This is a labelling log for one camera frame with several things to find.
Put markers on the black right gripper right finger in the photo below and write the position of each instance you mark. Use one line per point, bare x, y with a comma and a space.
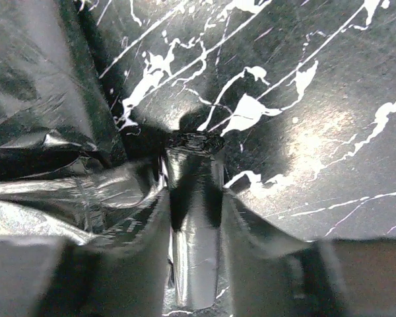
274, 274

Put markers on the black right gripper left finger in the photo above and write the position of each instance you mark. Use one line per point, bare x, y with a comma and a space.
49, 268

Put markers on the black trash bag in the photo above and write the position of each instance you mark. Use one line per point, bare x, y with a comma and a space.
60, 153

